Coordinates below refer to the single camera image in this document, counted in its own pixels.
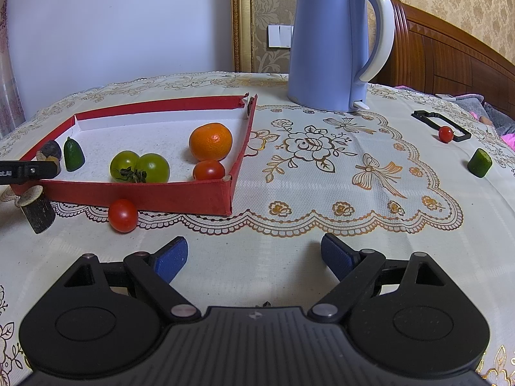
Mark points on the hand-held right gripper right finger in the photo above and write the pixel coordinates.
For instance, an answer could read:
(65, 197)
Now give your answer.
(338, 255)

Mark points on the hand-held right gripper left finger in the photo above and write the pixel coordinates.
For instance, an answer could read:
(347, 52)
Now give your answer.
(171, 259)

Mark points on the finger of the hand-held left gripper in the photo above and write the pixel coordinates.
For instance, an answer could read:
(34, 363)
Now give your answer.
(28, 171)

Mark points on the brown round fruit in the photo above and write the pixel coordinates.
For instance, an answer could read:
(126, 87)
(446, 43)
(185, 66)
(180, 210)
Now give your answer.
(52, 148)

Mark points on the short dark sugarcane piece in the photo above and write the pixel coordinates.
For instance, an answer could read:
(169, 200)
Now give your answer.
(38, 211)

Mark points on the green cucumber piece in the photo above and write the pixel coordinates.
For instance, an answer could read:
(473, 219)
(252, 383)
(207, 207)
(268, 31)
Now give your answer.
(479, 163)
(73, 155)

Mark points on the green tomato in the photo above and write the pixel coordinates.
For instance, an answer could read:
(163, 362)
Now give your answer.
(122, 165)
(155, 167)

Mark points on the red shallow cardboard box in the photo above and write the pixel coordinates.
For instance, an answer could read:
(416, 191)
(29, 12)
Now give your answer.
(161, 136)

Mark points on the orange mandarin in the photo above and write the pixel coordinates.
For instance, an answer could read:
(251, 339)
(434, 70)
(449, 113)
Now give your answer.
(211, 141)

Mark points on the pink patterned curtain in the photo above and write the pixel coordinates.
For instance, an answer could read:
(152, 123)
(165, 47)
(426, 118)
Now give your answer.
(10, 68)

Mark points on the small red cherry tomato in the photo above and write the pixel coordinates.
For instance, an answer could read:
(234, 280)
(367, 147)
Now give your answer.
(445, 134)

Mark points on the grey cloth pile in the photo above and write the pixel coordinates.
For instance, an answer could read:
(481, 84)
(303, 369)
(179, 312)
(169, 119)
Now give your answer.
(470, 102)

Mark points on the blue electric kettle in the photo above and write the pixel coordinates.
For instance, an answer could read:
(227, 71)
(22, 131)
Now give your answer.
(326, 48)

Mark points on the brown wooden headboard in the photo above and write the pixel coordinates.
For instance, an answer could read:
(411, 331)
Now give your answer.
(442, 60)

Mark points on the black rectangular frame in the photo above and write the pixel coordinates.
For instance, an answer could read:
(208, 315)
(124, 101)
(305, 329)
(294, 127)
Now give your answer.
(422, 115)

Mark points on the white wall switch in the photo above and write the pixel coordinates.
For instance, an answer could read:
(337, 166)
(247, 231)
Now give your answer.
(279, 35)

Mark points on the gold ornate wall frame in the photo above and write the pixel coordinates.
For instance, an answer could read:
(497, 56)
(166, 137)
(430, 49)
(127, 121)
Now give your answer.
(241, 16)

